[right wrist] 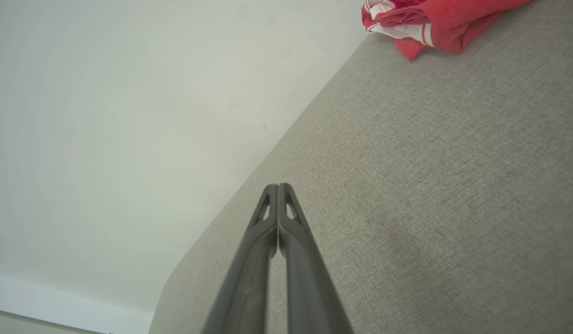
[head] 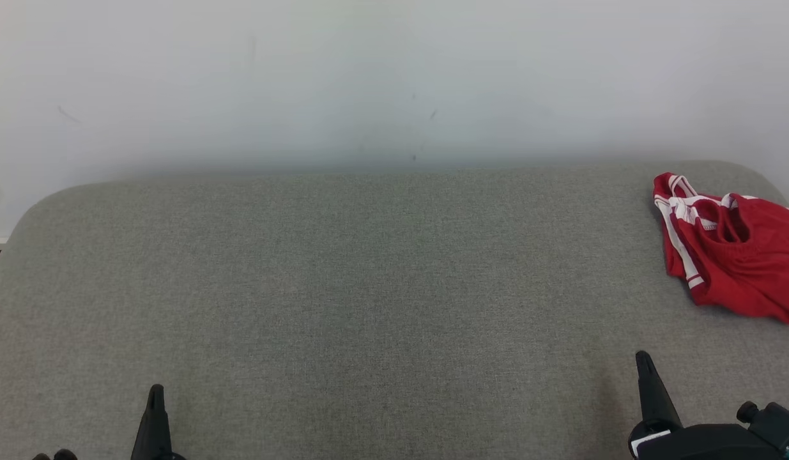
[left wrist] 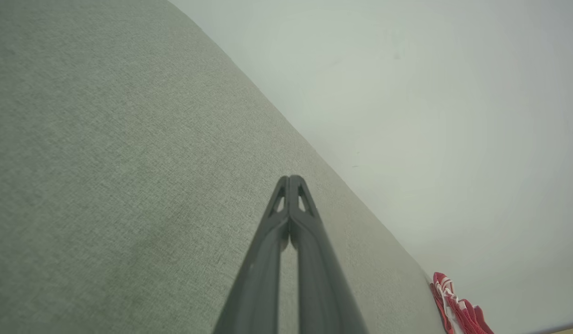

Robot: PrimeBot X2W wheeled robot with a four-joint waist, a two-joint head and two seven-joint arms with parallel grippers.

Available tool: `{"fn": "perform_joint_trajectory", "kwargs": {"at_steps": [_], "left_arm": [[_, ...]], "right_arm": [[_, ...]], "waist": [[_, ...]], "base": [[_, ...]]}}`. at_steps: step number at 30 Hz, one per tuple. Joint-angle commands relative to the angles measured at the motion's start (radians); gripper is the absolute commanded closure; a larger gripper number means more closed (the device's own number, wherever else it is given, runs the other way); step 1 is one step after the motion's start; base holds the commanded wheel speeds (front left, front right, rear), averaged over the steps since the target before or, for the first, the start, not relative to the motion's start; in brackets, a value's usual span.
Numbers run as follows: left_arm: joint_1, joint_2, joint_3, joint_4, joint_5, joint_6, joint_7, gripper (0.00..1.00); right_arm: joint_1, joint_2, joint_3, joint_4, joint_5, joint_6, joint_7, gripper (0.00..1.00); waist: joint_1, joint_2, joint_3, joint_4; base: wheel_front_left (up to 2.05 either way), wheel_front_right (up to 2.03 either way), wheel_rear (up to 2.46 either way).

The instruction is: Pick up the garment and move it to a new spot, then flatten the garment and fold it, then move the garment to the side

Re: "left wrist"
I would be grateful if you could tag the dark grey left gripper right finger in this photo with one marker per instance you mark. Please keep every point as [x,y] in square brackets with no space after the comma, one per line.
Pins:
[323,287]

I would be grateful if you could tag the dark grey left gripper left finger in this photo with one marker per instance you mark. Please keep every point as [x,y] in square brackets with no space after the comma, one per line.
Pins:
[258,278]

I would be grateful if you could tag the red Bulls jersey white sleeves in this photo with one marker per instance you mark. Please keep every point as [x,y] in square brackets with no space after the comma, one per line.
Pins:
[444,297]

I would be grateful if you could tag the red shorts white stripe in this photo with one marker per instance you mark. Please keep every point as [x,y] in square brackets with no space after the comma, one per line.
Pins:
[476,320]

